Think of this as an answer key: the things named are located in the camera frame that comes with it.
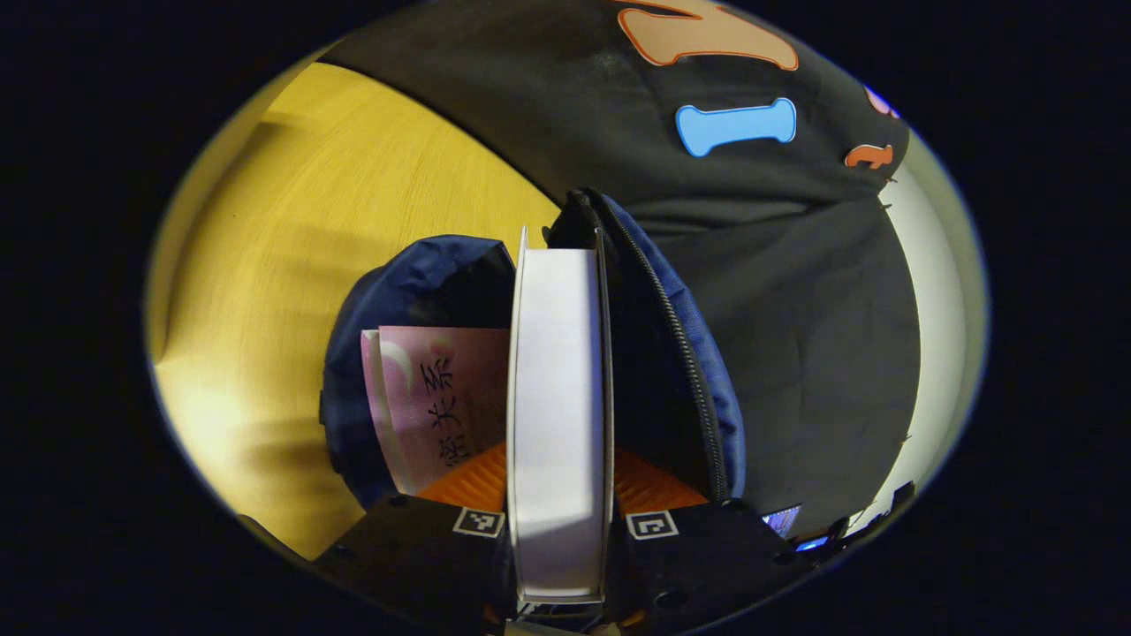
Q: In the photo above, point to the blue schoolbag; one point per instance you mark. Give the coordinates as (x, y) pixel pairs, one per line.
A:
(415, 274)

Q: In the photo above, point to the lit screen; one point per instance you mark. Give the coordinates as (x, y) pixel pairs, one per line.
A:
(813, 542)
(782, 519)

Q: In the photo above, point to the dark cover book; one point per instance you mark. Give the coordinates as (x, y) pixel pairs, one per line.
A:
(557, 397)

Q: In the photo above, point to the pink book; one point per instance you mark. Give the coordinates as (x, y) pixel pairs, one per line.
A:
(424, 397)

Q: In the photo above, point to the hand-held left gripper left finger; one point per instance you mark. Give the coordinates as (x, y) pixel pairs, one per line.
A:
(415, 552)

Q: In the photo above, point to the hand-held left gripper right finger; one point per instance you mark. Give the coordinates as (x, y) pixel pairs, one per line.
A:
(707, 561)

